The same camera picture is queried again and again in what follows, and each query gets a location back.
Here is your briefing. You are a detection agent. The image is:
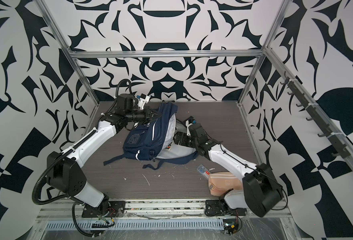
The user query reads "aluminium front rail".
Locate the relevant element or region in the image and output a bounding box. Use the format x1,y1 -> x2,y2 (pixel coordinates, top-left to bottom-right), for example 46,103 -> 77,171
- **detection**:
35,198 -> 292,223

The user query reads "navy blue student backpack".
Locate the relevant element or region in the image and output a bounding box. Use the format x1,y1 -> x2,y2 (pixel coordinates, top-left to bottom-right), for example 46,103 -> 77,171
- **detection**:
103,103 -> 198,171

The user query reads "pink fabric pencil pouch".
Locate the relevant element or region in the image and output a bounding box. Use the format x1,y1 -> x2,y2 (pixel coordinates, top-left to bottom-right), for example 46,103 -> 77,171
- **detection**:
208,172 -> 243,197

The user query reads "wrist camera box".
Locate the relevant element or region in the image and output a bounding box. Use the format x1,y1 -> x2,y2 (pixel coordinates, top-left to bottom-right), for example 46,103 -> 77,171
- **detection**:
136,94 -> 150,110
184,116 -> 196,136

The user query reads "clear plastic eraser case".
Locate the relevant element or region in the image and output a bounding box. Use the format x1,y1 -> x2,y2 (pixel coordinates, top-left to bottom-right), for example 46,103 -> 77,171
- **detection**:
197,165 -> 211,180

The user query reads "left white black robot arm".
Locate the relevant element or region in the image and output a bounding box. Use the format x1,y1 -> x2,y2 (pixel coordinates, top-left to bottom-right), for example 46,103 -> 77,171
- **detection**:
43,94 -> 161,208

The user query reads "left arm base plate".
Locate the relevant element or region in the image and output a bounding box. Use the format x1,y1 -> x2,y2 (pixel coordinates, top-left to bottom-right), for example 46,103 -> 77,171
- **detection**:
81,201 -> 126,218

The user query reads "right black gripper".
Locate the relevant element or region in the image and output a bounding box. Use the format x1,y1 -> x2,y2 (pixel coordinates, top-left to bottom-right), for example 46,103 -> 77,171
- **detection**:
173,131 -> 201,150

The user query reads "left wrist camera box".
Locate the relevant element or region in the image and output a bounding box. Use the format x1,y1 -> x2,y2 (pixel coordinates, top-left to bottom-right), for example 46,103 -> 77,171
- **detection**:
136,94 -> 150,110

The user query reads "white slotted cable duct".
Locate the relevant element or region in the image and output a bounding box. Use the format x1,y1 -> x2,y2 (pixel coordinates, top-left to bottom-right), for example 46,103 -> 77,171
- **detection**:
44,218 -> 225,231

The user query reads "black corrugated cable hose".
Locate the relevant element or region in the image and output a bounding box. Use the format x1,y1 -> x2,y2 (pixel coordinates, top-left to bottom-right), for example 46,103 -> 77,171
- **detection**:
31,78 -> 133,238

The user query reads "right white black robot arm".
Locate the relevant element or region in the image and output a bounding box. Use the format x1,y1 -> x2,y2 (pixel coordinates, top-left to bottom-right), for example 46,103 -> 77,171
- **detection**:
173,123 -> 284,217

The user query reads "green circuit board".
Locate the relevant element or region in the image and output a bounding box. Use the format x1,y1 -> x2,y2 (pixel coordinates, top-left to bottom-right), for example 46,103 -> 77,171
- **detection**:
223,218 -> 243,235

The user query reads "illustrated comic picture book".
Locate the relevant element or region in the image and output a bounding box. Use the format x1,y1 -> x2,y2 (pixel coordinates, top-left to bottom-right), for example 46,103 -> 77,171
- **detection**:
165,143 -> 172,151

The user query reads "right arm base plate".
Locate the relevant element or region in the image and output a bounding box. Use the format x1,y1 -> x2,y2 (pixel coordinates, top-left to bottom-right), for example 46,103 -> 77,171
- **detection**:
204,200 -> 247,217

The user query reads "aluminium cage frame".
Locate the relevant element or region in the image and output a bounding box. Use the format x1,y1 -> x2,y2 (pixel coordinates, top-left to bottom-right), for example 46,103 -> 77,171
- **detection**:
32,0 -> 353,193

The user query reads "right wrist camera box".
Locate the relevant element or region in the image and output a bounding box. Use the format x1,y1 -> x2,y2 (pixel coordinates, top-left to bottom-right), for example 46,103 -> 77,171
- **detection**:
184,116 -> 196,136

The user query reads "wall hook rack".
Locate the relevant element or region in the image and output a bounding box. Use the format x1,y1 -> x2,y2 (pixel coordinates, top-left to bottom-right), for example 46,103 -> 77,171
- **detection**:
282,73 -> 351,159

